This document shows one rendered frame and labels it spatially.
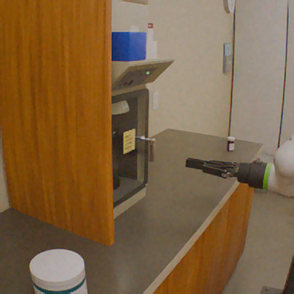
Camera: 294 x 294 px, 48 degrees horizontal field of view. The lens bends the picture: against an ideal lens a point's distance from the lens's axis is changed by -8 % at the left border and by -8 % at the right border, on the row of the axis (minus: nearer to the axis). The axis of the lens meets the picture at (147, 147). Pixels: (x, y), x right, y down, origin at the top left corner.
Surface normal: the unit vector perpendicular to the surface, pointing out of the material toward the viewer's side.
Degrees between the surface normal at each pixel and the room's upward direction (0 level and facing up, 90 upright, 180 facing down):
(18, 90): 90
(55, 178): 90
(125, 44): 90
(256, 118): 90
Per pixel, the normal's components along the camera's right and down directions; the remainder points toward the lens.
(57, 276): 0.01, -0.95
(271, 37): -0.48, 0.26
